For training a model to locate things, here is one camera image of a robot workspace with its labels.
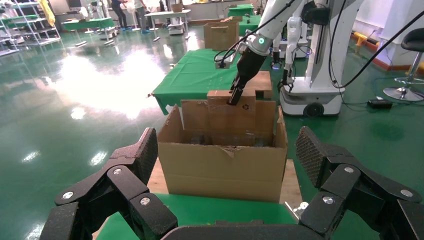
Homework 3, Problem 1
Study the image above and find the black bar stool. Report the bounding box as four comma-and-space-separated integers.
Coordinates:
382, 27, 424, 102

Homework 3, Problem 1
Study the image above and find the black idle robot gripper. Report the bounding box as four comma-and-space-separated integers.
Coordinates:
280, 68, 296, 93
270, 50, 283, 71

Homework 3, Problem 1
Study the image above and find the black power adapter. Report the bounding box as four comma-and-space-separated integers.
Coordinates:
366, 98, 393, 110

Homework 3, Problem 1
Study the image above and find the white standing fan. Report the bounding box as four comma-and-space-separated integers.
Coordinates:
78, 5, 94, 35

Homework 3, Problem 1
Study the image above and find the person in grey trousers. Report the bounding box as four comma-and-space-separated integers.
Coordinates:
133, 0, 152, 35

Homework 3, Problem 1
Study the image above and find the white wheeled idle robot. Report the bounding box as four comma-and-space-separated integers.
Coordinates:
279, 0, 365, 117

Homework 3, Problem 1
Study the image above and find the yellow floor guard rail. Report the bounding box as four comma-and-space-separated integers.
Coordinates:
351, 30, 380, 47

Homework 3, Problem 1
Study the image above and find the white table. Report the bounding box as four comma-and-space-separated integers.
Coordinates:
144, 9, 192, 32

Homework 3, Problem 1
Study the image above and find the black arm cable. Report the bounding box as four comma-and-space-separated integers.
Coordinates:
213, 0, 424, 90

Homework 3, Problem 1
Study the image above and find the white metal shelf rack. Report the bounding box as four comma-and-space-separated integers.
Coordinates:
0, 6, 19, 57
11, 0, 62, 47

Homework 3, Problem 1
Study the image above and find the yellow hanging cloth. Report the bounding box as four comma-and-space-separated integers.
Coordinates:
36, 0, 56, 28

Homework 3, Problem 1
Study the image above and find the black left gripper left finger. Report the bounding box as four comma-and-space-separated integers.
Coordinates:
39, 127, 179, 240

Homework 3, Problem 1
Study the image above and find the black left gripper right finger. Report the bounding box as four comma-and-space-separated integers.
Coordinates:
295, 125, 424, 240

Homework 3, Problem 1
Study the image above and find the green tablecloth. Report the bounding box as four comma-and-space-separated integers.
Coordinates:
96, 193, 297, 240
238, 14, 263, 37
227, 3, 254, 17
150, 48, 248, 116
61, 17, 115, 32

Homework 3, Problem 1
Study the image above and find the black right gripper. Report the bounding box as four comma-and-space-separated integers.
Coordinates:
226, 48, 268, 107

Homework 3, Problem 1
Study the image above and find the large open cardboard carton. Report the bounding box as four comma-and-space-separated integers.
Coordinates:
156, 99, 288, 204

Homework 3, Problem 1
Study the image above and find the person in dark clothes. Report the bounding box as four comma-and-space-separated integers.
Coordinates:
110, 0, 132, 31

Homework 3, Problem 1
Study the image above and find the low brown wooden box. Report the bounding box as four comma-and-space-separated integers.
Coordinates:
245, 70, 273, 100

